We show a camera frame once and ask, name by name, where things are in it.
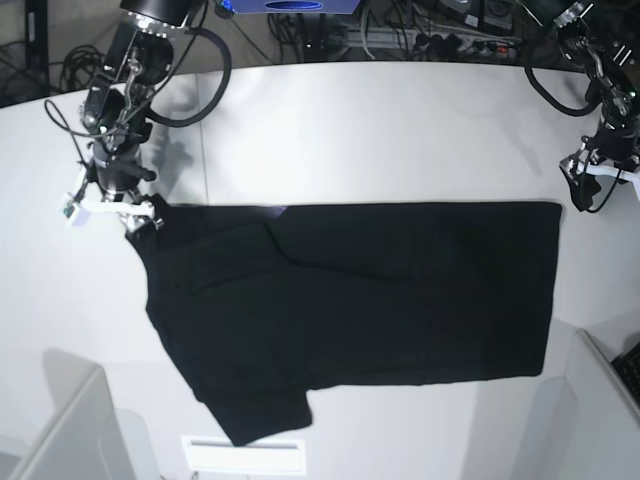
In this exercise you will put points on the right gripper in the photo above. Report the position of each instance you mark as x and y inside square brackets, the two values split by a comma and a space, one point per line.
[118, 175]

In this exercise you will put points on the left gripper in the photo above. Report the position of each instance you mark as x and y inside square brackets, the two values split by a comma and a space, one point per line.
[619, 146]

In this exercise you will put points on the black T-shirt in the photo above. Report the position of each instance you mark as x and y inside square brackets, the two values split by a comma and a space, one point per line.
[258, 306]

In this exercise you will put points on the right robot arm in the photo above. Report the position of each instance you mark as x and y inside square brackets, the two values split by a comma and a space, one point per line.
[118, 117]

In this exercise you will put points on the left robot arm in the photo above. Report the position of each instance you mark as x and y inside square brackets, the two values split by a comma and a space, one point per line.
[600, 38]

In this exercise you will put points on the black keyboard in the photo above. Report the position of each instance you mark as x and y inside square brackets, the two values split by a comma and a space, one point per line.
[627, 368]

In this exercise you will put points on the blue box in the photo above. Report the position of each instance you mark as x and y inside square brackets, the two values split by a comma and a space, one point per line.
[294, 6]

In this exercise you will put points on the white left partition panel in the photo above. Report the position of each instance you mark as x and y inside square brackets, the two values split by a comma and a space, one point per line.
[82, 439]

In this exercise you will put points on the white partition panel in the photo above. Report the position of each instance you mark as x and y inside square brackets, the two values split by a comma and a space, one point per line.
[583, 424]
[82, 439]

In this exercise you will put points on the white right partition panel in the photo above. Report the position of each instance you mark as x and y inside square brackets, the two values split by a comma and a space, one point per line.
[583, 424]

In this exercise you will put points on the white cable slot plate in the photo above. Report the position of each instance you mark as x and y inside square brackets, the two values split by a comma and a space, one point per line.
[263, 457]

